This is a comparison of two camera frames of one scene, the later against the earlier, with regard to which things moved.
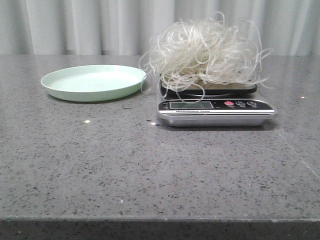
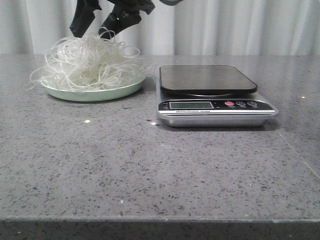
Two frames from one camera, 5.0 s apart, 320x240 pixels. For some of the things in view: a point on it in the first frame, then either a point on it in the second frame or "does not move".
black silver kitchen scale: [189, 104] does not move
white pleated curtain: [159, 27] does not move
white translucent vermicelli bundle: [207, 52] → [94, 61]
